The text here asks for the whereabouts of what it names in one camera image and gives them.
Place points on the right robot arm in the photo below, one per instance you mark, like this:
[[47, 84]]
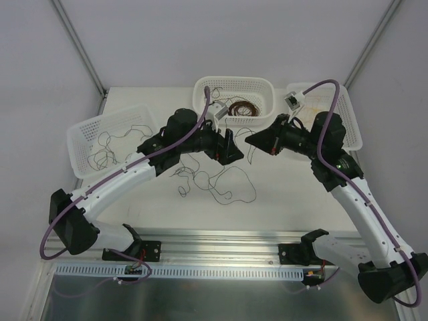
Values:
[[389, 266]]

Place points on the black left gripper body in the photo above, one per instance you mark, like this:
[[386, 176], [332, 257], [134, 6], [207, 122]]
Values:
[[218, 144]]

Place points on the white slotted cable duct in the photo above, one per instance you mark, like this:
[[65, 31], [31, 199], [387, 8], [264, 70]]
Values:
[[180, 272]]

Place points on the white perforated basket left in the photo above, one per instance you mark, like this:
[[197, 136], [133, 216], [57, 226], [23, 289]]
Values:
[[98, 144]]

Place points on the white perforated basket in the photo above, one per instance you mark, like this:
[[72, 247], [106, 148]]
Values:
[[231, 89], [320, 99], [98, 144]]

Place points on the aluminium frame post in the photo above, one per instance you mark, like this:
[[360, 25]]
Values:
[[77, 44], [369, 47]]

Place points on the aluminium frame post left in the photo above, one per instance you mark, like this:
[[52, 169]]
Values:
[[77, 44]]

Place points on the white perforated basket right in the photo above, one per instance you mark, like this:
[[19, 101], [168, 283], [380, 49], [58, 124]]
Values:
[[320, 99]]

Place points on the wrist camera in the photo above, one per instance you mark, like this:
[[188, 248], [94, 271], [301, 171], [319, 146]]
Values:
[[216, 111], [295, 101]]

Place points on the white perforated basket middle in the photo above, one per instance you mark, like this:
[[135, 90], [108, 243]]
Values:
[[231, 89]]

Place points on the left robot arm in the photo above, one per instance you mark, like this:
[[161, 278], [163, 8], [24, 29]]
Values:
[[73, 216]]

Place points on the aluminium mounting rail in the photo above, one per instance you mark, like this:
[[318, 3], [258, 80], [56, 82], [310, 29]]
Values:
[[219, 248]]

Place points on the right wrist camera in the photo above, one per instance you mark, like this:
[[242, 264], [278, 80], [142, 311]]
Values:
[[295, 101]]

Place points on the aluminium frame post right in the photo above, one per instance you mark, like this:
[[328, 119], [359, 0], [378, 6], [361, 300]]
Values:
[[369, 47]]

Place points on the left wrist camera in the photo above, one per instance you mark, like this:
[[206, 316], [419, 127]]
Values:
[[216, 111]]

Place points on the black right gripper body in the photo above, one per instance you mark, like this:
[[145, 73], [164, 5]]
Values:
[[277, 136]]

